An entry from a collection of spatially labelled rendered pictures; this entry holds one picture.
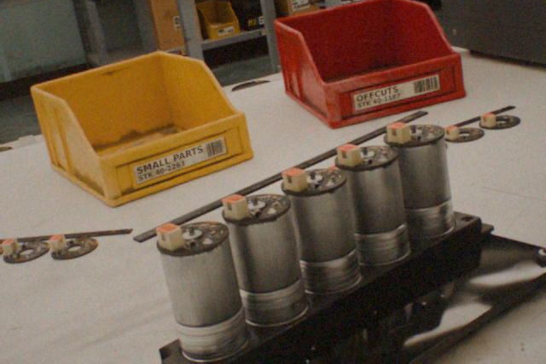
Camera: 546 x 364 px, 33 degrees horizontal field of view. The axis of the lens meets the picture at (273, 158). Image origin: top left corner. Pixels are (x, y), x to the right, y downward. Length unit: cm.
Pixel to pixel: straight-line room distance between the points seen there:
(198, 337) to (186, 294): 2
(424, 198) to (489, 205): 9
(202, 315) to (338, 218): 6
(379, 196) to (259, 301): 6
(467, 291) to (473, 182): 14
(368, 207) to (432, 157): 4
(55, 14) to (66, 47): 17
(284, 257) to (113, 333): 10
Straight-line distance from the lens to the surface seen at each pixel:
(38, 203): 59
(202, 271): 30
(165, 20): 438
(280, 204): 32
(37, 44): 472
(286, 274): 33
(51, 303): 44
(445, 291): 36
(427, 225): 38
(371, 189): 35
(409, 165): 37
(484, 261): 38
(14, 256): 51
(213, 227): 31
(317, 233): 34
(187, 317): 31
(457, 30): 75
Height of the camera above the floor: 93
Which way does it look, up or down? 18 degrees down
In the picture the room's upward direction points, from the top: 10 degrees counter-clockwise
